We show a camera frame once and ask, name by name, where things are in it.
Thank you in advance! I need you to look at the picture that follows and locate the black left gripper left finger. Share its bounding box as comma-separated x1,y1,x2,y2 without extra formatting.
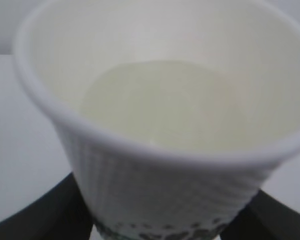
0,173,93,240

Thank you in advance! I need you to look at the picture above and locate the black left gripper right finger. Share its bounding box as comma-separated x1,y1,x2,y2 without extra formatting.
222,190,300,240

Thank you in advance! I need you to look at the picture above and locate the white paper cup green logo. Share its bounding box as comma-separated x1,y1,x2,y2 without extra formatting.
13,0,300,240

